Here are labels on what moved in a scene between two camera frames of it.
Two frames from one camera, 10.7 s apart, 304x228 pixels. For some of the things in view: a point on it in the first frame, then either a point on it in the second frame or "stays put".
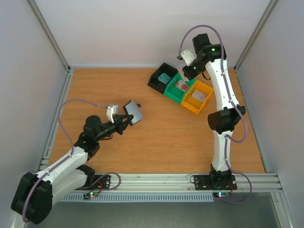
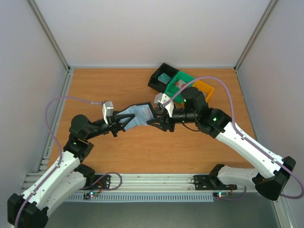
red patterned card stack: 182,85 stays put
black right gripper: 188,71 -> 167,118
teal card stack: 164,78 stays put
